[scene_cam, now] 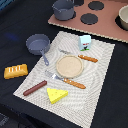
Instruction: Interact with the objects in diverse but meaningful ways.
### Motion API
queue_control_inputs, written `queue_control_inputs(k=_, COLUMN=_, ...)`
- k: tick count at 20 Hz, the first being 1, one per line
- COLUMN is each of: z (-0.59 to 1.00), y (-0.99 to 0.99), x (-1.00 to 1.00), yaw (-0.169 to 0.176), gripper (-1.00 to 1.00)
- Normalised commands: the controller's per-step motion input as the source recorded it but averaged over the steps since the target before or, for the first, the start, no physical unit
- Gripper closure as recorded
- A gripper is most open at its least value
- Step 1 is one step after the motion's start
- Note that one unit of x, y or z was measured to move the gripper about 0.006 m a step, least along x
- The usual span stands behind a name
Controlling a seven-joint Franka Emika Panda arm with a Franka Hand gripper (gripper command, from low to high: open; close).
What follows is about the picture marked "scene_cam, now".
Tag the light blue milk carton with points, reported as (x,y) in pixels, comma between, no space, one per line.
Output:
(84,42)

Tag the yellow toy cheese wedge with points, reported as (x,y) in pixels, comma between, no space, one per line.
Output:
(56,94)

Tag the orange toy bread loaf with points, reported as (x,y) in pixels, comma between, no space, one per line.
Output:
(15,71)

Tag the round wooden plate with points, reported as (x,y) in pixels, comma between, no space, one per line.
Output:
(69,66)

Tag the beige woven placemat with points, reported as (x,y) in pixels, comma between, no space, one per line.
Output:
(76,110)

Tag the brown toy sausage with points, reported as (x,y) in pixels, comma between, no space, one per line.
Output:
(34,88)

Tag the dark blue frying pan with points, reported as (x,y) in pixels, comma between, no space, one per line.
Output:
(38,44)

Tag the dark grey cooking pot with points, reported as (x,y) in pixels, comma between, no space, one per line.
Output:
(63,9)

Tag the beige bowl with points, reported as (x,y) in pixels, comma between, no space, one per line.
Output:
(123,14)

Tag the toy fork orange handle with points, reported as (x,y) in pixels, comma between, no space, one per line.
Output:
(68,81)

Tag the toy knife orange handle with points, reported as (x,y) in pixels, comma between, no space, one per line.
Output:
(80,56)

